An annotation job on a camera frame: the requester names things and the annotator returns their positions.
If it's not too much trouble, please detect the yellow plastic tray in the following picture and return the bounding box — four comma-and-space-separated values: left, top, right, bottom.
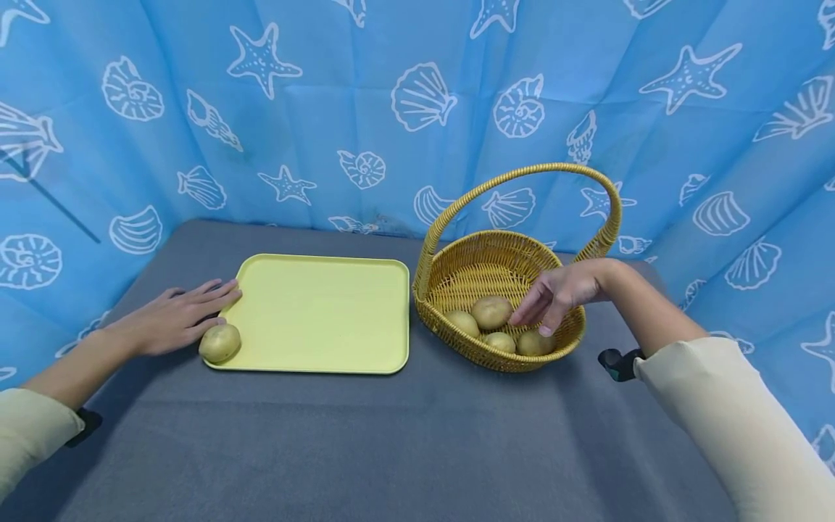
202, 253, 411, 376

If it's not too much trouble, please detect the person's left forearm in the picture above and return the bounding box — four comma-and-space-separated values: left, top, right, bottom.
0, 328, 141, 502

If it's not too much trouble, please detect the woven wicker basket with handle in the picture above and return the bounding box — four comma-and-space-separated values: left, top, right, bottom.
411, 162, 623, 374

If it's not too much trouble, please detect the person's left hand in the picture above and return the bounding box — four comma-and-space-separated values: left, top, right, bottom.
107, 278, 244, 357

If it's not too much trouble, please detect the black wrist band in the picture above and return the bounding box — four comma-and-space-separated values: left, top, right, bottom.
597, 348, 646, 384

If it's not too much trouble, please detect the person's right forearm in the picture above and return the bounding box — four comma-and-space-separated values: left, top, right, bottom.
597, 258, 835, 522

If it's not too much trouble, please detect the person's right hand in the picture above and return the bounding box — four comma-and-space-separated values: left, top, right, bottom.
508, 258, 614, 339

